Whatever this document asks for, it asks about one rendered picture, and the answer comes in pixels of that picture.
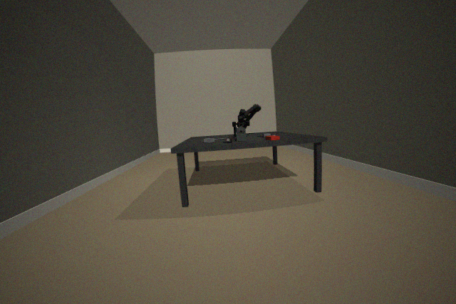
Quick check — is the red block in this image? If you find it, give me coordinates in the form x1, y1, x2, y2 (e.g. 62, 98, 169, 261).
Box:
266, 135, 280, 140

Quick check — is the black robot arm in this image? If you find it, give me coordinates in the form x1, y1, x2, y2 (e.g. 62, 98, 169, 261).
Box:
238, 104, 261, 122

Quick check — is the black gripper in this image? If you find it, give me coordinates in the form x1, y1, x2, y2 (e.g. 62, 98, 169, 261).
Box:
232, 118, 250, 127

